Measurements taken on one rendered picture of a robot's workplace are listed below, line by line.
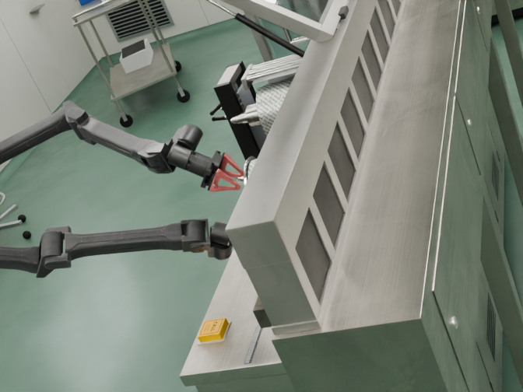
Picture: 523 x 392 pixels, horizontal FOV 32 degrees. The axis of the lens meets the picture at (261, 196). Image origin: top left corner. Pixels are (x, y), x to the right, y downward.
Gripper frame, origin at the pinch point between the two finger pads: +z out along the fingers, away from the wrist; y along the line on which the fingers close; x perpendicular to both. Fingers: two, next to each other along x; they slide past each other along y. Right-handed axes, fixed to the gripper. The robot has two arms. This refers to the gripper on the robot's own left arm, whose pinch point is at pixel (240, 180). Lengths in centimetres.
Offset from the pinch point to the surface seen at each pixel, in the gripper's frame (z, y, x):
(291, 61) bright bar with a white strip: 0.5, -27.3, 24.8
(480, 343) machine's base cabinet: 89, -24, -40
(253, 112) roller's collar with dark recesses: -4.1, -22.3, 7.9
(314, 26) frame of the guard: 4, 20, 59
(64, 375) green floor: -48, -86, -206
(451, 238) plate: 42, 57, 46
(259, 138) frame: -0.2, -33.2, -6.2
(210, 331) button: 7.9, 18.4, -38.0
